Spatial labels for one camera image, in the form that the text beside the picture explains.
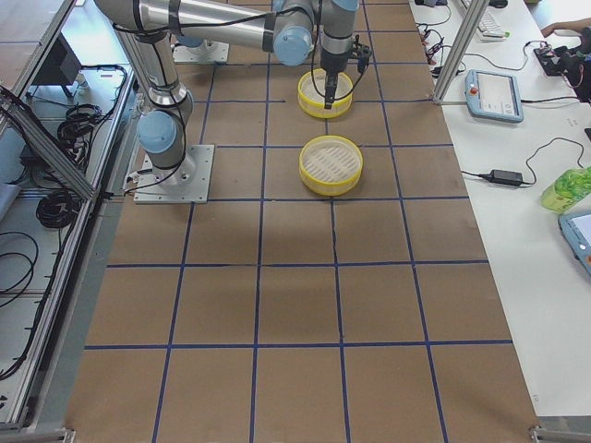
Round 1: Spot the aluminium frame post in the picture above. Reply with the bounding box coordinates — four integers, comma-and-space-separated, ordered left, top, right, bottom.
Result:
432, 0, 488, 105

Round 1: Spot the green plastic bottle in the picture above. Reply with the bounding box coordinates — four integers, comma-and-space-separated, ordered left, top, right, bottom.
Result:
540, 167, 590, 213

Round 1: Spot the yellow rimmed bamboo steamer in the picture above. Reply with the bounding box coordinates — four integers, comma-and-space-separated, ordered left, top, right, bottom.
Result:
297, 68, 354, 119

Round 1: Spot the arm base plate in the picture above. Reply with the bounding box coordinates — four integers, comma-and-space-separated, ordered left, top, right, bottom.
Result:
133, 145, 215, 204

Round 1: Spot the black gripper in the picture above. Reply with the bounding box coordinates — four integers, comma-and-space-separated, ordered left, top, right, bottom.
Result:
321, 44, 351, 109

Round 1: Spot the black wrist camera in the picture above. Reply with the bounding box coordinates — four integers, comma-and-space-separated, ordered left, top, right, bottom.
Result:
355, 43, 372, 65

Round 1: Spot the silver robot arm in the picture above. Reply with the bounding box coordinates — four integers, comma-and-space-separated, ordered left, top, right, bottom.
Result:
96, 0, 360, 183

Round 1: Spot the teach pendant near post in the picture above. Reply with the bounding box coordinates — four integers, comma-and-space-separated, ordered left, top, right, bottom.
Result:
464, 69, 524, 124

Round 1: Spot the black power adapter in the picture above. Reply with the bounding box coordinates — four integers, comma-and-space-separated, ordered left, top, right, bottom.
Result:
488, 169, 524, 187

